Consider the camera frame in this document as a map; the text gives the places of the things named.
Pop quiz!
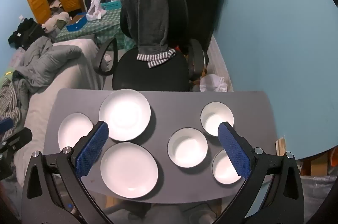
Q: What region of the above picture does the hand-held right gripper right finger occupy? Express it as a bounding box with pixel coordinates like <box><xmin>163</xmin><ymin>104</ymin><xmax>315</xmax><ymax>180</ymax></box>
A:
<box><xmin>211</xmin><ymin>122</ymin><xmax>304</xmax><ymax>224</ymax></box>

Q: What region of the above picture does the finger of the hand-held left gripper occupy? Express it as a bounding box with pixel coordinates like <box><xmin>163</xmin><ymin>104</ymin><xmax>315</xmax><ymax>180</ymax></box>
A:
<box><xmin>0</xmin><ymin>117</ymin><xmax>14</xmax><ymax>137</ymax></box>
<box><xmin>0</xmin><ymin>127</ymin><xmax>33</xmax><ymax>153</ymax></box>

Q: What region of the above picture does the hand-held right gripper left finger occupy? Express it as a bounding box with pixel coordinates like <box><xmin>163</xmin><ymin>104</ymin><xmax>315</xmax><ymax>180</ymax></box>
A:
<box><xmin>22</xmin><ymin>121</ymin><xmax>114</xmax><ymax>224</ymax></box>

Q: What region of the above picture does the white bowl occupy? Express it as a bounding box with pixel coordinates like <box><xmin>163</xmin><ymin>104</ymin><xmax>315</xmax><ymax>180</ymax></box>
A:
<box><xmin>167</xmin><ymin>128</ymin><xmax>209</xmax><ymax>168</ymax></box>
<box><xmin>200</xmin><ymin>102</ymin><xmax>234</xmax><ymax>137</ymax></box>
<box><xmin>212</xmin><ymin>149</ymin><xmax>246</xmax><ymax>185</ymax></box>

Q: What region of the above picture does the white plate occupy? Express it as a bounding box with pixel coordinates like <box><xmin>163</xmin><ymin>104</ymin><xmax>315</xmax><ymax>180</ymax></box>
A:
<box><xmin>57</xmin><ymin>113</ymin><xmax>94</xmax><ymax>152</ymax></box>
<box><xmin>100</xmin><ymin>142</ymin><xmax>159</xmax><ymax>199</ymax></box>
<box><xmin>99</xmin><ymin>89</ymin><xmax>151</xmax><ymax>141</ymax></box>

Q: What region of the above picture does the grey striped cloth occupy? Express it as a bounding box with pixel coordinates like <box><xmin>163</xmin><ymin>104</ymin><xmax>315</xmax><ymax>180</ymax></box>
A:
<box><xmin>0</xmin><ymin>76</ymin><xmax>28</xmax><ymax>129</ymax></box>

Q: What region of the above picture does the pale wooden plank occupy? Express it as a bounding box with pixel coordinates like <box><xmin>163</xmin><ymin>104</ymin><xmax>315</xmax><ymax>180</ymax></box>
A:
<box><xmin>276</xmin><ymin>137</ymin><xmax>286</xmax><ymax>156</ymax></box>

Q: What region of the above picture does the pale grey bed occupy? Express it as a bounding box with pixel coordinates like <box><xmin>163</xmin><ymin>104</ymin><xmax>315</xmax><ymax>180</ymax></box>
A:
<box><xmin>13</xmin><ymin>39</ymin><xmax>106</xmax><ymax>187</ymax></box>

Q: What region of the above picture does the white plastic bag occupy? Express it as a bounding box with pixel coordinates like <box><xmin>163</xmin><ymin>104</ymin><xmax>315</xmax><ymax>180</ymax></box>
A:
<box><xmin>86</xmin><ymin>0</ymin><xmax>106</xmax><ymax>21</ymax></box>
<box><xmin>200</xmin><ymin>74</ymin><xmax>228</xmax><ymax>92</ymax></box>

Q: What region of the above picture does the grey puffer jacket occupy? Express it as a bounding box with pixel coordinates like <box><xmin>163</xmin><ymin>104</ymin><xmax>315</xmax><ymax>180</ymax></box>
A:
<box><xmin>11</xmin><ymin>36</ymin><xmax>83</xmax><ymax>94</ymax></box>

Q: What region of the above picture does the brown cardboard box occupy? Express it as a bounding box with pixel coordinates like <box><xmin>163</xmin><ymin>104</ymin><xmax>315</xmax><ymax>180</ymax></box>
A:
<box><xmin>301</xmin><ymin>150</ymin><xmax>330</xmax><ymax>175</ymax></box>

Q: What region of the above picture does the silver foil bag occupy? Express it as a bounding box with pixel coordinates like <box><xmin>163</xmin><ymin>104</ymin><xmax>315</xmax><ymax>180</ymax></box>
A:
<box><xmin>298</xmin><ymin>174</ymin><xmax>329</xmax><ymax>224</ymax></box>

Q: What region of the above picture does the black office chair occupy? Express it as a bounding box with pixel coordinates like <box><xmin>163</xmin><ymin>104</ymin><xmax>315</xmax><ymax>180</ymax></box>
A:
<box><xmin>95</xmin><ymin>0</ymin><xmax>209</xmax><ymax>92</ymax></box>

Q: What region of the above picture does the black clothes heap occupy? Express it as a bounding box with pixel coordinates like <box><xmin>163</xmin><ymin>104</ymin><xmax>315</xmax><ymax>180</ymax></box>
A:
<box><xmin>7</xmin><ymin>18</ymin><xmax>46</xmax><ymax>50</ymax></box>

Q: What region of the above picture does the orange container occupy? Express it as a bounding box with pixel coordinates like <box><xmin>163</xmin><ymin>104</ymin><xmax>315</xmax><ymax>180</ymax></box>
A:
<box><xmin>329</xmin><ymin>150</ymin><xmax>338</xmax><ymax>168</ymax></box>

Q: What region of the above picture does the beige clothes heap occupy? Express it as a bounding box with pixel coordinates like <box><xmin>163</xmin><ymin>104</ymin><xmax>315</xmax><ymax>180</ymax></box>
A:
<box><xmin>42</xmin><ymin>12</ymin><xmax>72</xmax><ymax>32</ymax></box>

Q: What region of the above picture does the blue box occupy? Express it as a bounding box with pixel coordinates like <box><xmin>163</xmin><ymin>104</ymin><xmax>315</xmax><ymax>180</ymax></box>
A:
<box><xmin>66</xmin><ymin>13</ymin><xmax>88</xmax><ymax>32</ymax></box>

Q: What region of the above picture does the blue and white carton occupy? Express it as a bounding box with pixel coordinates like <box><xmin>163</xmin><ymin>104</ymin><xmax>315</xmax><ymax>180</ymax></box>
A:
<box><xmin>101</xmin><ymin>1</ymin><xmax>122</xmax><ymax>11</ymax></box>

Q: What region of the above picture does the dark grey striped-cuff garment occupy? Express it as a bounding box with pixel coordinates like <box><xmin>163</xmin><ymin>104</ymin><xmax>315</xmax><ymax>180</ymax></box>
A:
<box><xmin>121</xmin><ymin>0</ymin><xmax>177</xmax><ymax>69</ymax></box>

